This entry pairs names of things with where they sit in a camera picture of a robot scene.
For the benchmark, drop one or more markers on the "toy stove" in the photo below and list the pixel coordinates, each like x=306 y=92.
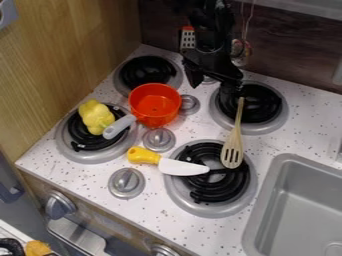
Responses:
x=209 y=180

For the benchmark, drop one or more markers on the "toy sink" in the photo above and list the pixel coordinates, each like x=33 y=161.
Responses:
x=302 y=213

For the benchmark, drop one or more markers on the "yellow toy pepper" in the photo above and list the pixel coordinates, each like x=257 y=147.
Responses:
x=95 y=116

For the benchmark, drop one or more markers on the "wooden slotted spatula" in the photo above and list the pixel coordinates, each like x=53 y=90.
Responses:
x=232 y=150

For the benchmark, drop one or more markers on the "silver toy grater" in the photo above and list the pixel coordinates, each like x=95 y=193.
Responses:
x=188 y=39

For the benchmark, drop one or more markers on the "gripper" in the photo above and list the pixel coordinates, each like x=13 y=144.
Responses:
x=214 y=63

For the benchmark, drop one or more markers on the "hanging silver tool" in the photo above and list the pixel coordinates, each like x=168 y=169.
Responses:
x=241 y=50

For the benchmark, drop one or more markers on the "yellow toy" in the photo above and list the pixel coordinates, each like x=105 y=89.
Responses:
x=37 y=248

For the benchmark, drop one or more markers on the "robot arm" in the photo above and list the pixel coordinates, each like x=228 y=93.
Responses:
x=213 y=16

